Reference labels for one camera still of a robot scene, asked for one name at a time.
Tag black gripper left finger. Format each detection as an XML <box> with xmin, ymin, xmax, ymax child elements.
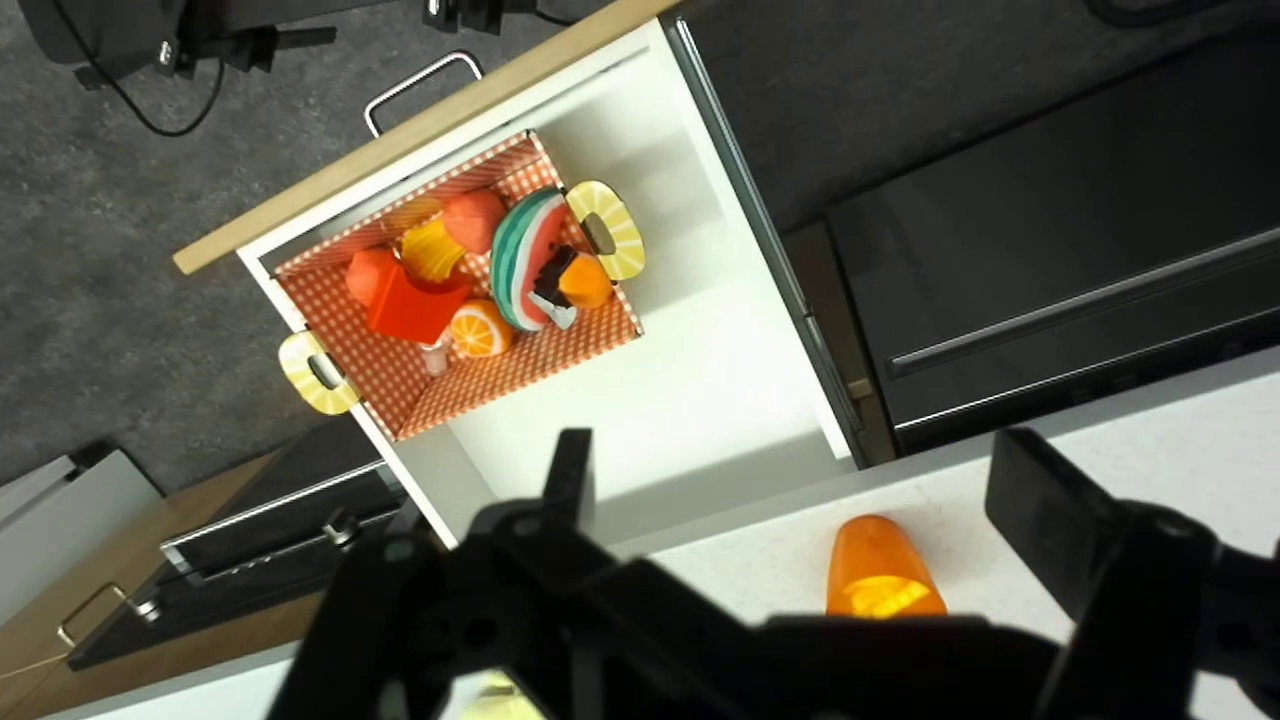
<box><xmin>535</xmin><ymin>425</ymin><xmax>599</xmax><ymax>535</ymax></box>

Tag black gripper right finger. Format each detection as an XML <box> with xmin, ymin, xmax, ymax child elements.
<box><xmin>982</xmin><ymin>425</ymin><xmax>1224</xmax><ymax>720</ymax></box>

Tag white drawer with wood front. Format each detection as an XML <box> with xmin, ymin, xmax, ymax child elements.
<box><xmin>173</xmin><ymin>0</ymin><xmax>860</xmax><ymax>552</ymax></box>

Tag orange slice toy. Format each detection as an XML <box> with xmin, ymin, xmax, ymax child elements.
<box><xmin>443</xmin><ymin>294</ymin><xmax>518</xmax><ymax>365</ymax></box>

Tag small orange toy piece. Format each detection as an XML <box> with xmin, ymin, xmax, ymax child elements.
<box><xmin>530</xmin><ymin>245</ymin><xmax>614</xmax><ymax>319</ymax></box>

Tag watermelon slice toy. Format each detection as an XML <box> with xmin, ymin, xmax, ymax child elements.
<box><xmin>482</xmin><ymin>187</ymin><xmax>584</xmax><ymax>337</ymax></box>

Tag yellow orange toy piece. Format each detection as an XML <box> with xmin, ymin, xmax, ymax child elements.
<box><xmin>394</xmin><ymin>213</ymin><xmax>469</xmax><ymax>288</ymax></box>

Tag red round toy fruit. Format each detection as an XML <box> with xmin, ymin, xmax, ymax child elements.
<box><xmin>435</xmin><ymin>182</ymin><xmax>510</xmax><ymax>261</ymax></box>

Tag open drawer with dark contents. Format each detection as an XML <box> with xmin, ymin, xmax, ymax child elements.
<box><xmin>56</xmin><ymin>416</ymin><xmax>412</xmax><ymax>671</ymax></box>

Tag orange plastic cup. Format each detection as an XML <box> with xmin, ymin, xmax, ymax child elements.
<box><xmin>823</xmin><ymin>510</ymin><xmax>953</xmax><ymax>623</ymax></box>

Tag black oven front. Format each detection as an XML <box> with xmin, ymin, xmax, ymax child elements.
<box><xmin>781</xmin><ymin>17</ymin><xmax>1280</xmax><ymax>473</ymax></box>

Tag red checkered basket yellow handles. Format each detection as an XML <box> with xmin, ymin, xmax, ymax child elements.
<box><xmin>266</xmin><ymin>128</ymin><xmax>648</xmax><ymax>446</ymax></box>

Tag metal drawer handle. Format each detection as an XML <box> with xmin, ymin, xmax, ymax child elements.
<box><xmin>361</xmin><ymin>49</ymin><xmax>489</xmax><ymax>141</ymax></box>

